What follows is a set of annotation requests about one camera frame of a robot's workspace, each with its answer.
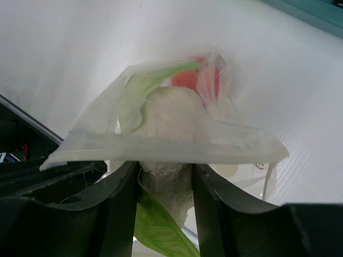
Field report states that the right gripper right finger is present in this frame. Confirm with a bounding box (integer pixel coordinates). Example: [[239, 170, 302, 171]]
[[192, 164, 342, 256]]

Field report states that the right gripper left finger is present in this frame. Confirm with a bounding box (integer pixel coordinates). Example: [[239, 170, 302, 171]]
[[1, 162, 139, 256]]

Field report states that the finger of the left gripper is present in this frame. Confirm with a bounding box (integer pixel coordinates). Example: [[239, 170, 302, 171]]
[[1, 159, 107, 203]]

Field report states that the green fake lettuce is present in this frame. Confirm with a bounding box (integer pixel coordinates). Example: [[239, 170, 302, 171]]
[[116, 59, 201, 256]]

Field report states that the white fake food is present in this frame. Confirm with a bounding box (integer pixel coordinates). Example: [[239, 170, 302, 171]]
[[140, 86, 208, 227]]

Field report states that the clear dotted zip bag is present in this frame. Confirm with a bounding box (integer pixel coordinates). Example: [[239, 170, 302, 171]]
[[39, 50, 290, 201]]

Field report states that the red fake food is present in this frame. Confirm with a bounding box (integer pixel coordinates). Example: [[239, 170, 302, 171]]
[[170, 57, 220, 107]]

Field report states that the teal plastic bin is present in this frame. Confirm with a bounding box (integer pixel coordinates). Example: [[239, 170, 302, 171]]
[[262, 0, 342, 29]]

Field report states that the aluminium mounting rail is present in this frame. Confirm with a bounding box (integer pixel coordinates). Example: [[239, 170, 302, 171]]
[[1, 95, 63, 145]]

